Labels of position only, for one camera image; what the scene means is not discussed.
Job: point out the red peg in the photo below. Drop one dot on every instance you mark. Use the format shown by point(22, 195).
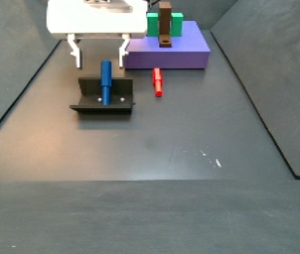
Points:
point(157, 82)

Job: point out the green upright block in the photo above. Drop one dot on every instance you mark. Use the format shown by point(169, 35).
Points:
point(176, 24)

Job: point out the blue peg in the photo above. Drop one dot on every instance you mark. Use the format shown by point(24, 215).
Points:
point(105, 81)

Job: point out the black angled fixture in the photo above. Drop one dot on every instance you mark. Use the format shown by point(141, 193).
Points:
point(121, 96)

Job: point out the brown L-shaped bracket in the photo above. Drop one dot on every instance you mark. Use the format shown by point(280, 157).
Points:
point(165, 20)

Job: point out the purple base block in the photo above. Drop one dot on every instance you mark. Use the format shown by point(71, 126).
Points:
point(188, 54)

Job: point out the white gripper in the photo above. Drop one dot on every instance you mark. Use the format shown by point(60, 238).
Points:
point(97, 19)

